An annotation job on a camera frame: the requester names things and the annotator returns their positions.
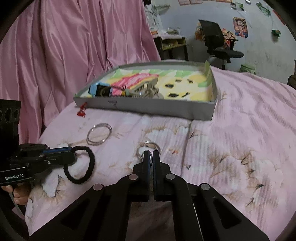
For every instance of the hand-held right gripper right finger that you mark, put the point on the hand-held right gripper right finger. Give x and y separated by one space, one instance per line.
156 158

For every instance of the green wall photo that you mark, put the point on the green wall photo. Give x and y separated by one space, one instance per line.
263 8

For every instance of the person's left hand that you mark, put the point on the person's left hand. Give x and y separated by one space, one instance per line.
22 195

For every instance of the small red charm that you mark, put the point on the small red charm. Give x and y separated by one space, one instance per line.
81 112

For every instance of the group of wall certificates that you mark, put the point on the group of wall certificates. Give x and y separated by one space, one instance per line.
196 1

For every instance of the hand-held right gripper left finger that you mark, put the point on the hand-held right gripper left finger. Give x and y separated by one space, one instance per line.
146 158

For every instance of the blue wrist watch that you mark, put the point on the blue wrist watch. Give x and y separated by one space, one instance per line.
93 89

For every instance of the grey cardboard box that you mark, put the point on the grey cardboard box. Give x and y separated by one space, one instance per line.
150 109

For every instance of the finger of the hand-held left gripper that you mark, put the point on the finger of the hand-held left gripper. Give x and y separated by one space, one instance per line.
60 160
55 150

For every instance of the green plastic stool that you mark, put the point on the green plastic stool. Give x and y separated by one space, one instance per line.
247 69

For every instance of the colourful paper box lining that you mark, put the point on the colourful paper box lining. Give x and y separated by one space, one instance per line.
180 89

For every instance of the black wall object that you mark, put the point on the black wall object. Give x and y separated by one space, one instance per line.
147 2

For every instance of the clear bangle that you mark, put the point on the clear bangle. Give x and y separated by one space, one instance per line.
108 129

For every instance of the cartoon wall poster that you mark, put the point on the cartoon wall poster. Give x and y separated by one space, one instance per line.
240 26

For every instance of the beige hair claw clip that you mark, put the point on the beige hair claw clip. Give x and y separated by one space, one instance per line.
150 89

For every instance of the green hanging pouch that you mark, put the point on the green hanging pouch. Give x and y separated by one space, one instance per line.
276 32

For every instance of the pile of papers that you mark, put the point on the pile of papers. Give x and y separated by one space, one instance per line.
170 32

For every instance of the pair of wall photos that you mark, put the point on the pair of wall photos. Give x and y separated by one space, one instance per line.
237 6

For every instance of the wooden desk with shelf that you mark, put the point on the wooden desk with shelf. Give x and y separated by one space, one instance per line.
171 47

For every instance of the white hanging cloth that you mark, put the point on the white hanging cloth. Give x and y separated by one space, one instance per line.
153 19

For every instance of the pink satin curtain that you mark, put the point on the pink satin curtain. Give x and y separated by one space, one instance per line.
69 58

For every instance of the black office chair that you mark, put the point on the black office chair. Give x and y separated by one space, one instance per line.
215 37

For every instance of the brown bag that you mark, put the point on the brown bag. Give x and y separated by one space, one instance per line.
292 82

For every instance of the large cartoon poster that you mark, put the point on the large cartoon poster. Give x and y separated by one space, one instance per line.
229 37

